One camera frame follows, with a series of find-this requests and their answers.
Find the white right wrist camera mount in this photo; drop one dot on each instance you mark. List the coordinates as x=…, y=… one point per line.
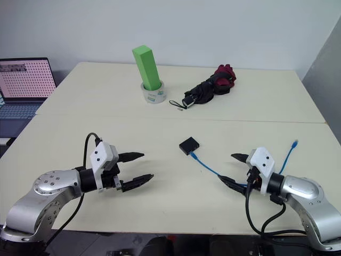
x=263, y=161

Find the black and maroon folded umbrella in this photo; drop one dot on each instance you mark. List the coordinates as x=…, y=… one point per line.
x=213, y=86

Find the open laptop computer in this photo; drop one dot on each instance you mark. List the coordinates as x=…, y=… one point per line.
x=24, y=80

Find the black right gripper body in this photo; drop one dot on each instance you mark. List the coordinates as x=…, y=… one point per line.
x=254, y=178

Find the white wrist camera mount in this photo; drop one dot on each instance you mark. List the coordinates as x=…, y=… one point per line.
x=100, y=156
x=263, y=161

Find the small black adapter box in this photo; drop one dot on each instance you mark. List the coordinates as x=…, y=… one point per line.
x=189, y=145

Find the clear packing tape roll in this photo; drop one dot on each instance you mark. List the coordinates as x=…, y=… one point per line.
x=154, y=96

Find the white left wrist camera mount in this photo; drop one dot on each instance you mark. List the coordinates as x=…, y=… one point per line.
x=100, y=156

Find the green foam block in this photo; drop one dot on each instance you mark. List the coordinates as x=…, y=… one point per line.
x=147, y=69

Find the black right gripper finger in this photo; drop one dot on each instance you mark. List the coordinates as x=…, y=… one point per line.
x=241, y=157
x=234, y=184

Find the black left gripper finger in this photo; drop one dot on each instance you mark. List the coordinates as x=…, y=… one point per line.
x=131, y=156
x=137, y=182

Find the grey partition panel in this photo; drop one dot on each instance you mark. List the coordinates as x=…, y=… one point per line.
x=323, y=80

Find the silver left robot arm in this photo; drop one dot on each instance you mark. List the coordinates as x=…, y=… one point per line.
x=40, y=192

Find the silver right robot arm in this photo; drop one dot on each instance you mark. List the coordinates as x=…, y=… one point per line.
x=306, y=194

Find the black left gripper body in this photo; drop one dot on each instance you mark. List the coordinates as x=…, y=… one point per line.
x=109, y=178

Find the dark rounded shape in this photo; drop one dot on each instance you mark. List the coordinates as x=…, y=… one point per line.
x=158, y=246

